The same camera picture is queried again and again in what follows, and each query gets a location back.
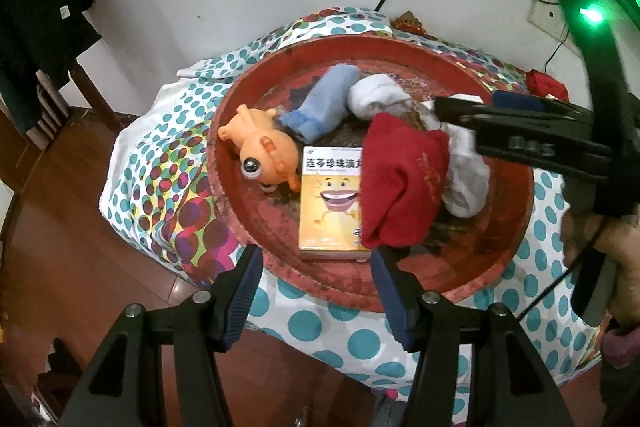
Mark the large white sock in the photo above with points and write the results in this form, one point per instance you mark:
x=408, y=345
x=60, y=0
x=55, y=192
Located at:
x=467, y=187

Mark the red gold ornament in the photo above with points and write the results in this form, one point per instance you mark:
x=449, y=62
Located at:
x=410, y=23

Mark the light blue sock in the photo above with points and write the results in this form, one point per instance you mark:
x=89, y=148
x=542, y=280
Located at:
x=325, y=97

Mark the polka dot bedsheet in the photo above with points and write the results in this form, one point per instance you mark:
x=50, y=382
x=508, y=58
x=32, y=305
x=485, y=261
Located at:
x=160, y=147

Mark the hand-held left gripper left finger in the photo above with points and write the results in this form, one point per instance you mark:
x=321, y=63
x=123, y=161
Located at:
x=242, y=302

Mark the person's right hand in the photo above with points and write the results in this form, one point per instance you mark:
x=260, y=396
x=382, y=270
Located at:
x=625, y=267

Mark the plain red sock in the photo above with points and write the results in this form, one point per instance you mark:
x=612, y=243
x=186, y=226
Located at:
x=547, y=84

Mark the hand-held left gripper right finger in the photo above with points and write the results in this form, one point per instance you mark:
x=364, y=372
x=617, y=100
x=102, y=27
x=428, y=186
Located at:
x=395, y=302

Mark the yellow medicine box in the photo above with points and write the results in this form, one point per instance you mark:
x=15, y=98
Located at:
x=330, y=207

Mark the white mesh sock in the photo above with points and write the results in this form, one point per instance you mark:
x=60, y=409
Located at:
x=429, y=117

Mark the small white sock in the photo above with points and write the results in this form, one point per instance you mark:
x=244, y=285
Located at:
x=377, y=94

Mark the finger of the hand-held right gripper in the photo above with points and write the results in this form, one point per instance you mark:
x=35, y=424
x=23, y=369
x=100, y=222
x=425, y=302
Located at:
x=520, y=101
x=465, y=109

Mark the dark hanging clothes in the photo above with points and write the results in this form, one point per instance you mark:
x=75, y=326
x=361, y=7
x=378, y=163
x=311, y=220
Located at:
x=40, y=7

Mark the round red tray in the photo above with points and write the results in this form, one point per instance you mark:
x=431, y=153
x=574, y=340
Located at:
x=260, y=207

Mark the wooden chair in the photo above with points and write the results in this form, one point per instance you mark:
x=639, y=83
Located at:
x=90, y=92

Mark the white wall plate with hole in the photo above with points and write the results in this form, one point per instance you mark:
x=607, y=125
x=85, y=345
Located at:
x=545, y=14

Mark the red embroidered sock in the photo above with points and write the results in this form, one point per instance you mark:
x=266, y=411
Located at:
x=400, y=182

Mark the orange toy pig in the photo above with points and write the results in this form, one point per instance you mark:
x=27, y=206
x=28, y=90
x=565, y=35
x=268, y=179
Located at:
x=270, y=152

